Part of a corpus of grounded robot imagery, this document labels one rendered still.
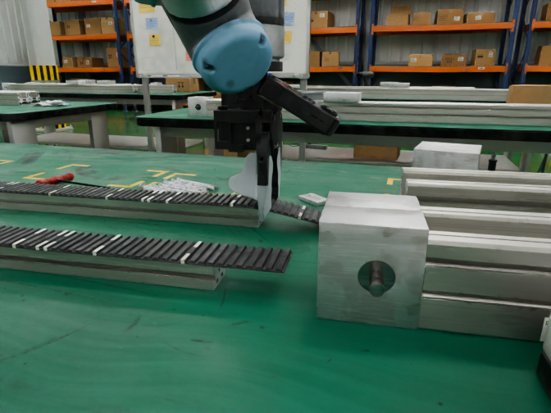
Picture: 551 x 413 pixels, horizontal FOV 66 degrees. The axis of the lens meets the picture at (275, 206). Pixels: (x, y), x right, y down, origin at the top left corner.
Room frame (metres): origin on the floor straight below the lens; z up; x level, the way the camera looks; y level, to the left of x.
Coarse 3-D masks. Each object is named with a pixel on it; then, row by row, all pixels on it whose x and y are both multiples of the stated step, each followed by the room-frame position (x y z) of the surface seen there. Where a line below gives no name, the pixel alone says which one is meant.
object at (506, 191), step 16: (416, 176) 0.58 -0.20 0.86; (432, 176) 0.57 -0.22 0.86; (448, 176) 0.57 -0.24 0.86; (464, 176) 0.56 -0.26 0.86; (480, 176) 0.56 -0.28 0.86; (496, 176) 0.55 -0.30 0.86; (512, 176) 0.55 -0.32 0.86; (528, 176) 0.55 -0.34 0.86; (544, 176) 0.54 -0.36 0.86; (400, 192) 0.59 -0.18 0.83; (416, 192) 0.51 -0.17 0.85; (432, 192) 0.50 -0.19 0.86; (448, 192) 0.50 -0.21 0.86; (464, 192) 0.49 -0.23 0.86; (480, 192) 0.49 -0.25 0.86; (496, 192) 0.49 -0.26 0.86; (512, 192) 0.48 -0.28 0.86; (528, 192) 0.48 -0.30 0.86; (544, 192) 0.48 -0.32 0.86; (464, 208) 0.49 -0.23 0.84; (480, 208) 0.49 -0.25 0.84; (496, 208) 0.49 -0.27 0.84; (512, 208) 0.48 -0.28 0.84; (528, 208) 0.48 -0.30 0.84; (544, 208) 0.48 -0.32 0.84
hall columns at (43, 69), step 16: (32, 0) 7.45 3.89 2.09; (32, 16) 7.64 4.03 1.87; (32, 32) 7.65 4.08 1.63; (48, 32) 7.67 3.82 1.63; (32, 48) 7.62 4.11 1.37; (48, 48) 7.62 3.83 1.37; (32, 64) 7.57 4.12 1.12; (48, 64) 7.57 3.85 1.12; (32, 80) 7.50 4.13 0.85; (48, 80) 7.49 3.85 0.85
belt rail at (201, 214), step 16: (0, 208) 0.67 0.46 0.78; (16, 208) 0.66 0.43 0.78; (32, 208) 0.66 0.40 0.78; (48, 208) 0.65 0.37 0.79; (64, 208) 0.64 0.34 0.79; (80, 208) 0.64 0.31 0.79; (96, 208) 0.63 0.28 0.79; (112, 208) 0.63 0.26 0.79; (128, 208) 0.63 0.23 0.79; (144, 208) 0.61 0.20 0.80; (160, 208) 0.61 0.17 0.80; (176, 208) 0.60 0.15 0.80; (192, 208) 0.60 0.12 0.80; (208, 208) 0.59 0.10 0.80; (224, 208) 0.59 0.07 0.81; (240, 208) 0.58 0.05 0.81; (208, 224) 0.59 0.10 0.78; (224, 224) 0.59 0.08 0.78; (240, 224) 0.58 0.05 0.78; (256, 224) 0.58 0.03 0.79
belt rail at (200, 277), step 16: (0, 256) 0.45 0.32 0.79; (16, 256) 0.45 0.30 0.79; (32, 256) 0.44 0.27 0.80; (48, 256) 0.43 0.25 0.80; (64, 256) 0.43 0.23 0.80; (80, 256) 0.42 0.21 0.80; (96, 256) 0.42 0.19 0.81; (48, 272) 0.43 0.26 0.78; (64, 272) 0.43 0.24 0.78; (80, 272) 0.42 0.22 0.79; (96, 272) 0.42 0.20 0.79; (112, 272) 0.42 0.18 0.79; (128, 272) 0.41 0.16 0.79; (144, 272) 0.41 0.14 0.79; (160, 272) 0.41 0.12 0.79; (176, 272) 0.41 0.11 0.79; (192, 272) 0.40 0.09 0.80; (208, 272) 0.39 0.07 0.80; (224, 272) 0.43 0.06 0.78; (208, 288) 0.39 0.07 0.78
